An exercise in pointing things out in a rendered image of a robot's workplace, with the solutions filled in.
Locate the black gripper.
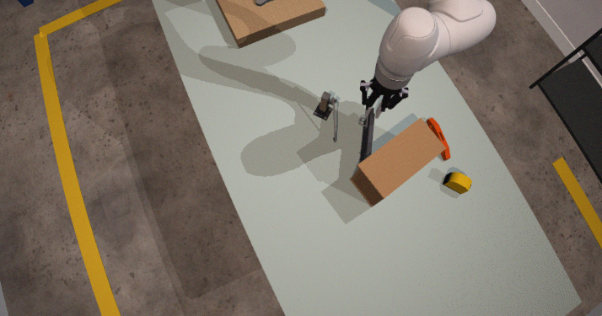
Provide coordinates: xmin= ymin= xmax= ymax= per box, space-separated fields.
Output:
xmin=360 ymin=76 xmax=409 ymax=119

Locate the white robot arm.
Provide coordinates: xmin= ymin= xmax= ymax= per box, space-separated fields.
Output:
xmin=375 ymin=0 xmax=496 ymax=90

